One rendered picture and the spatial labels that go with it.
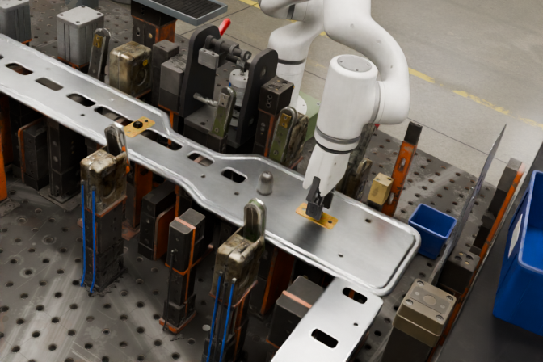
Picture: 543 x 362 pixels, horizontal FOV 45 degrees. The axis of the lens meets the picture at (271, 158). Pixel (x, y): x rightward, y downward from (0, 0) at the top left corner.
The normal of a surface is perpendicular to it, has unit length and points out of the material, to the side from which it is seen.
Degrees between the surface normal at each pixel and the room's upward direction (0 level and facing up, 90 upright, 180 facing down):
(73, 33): 90
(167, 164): 0
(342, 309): 0
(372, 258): 0
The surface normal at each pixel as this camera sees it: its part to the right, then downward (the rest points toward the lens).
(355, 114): 0.22, 0.61
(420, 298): 0.15, -0.80
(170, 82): -0.51, 0.44
